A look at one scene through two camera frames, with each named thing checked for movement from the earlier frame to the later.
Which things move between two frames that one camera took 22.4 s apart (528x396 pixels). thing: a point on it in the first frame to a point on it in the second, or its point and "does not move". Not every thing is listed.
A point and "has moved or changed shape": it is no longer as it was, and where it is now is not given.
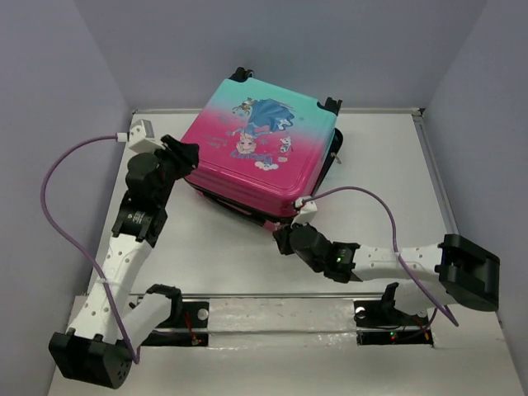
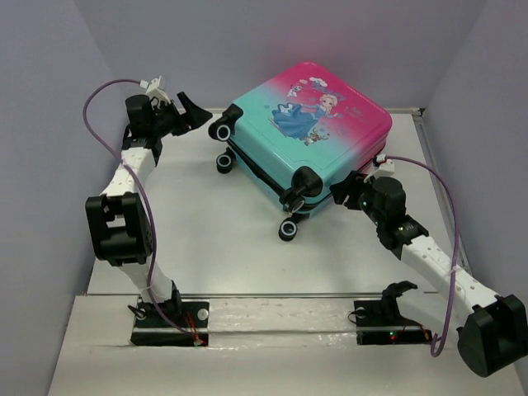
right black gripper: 281,237 to 351,186
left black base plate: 188,327 does not move
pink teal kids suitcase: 263,148 has moved or changed shape
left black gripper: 186,155 to 194,115
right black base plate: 379,322 does not move
